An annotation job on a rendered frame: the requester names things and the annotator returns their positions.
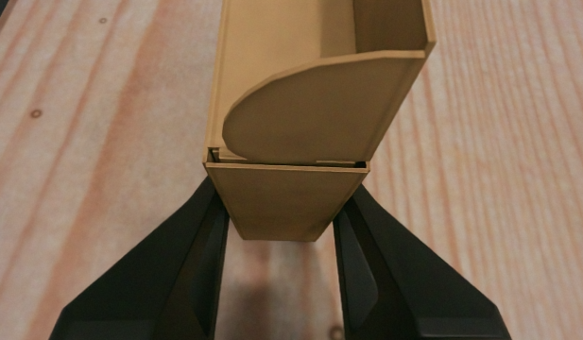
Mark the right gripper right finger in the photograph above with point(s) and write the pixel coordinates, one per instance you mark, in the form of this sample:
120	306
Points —
420	296

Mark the brown cardboard box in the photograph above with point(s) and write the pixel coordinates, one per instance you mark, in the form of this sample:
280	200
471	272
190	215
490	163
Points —
291	132

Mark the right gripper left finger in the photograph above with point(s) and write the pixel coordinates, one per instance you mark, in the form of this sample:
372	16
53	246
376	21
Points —
144	295

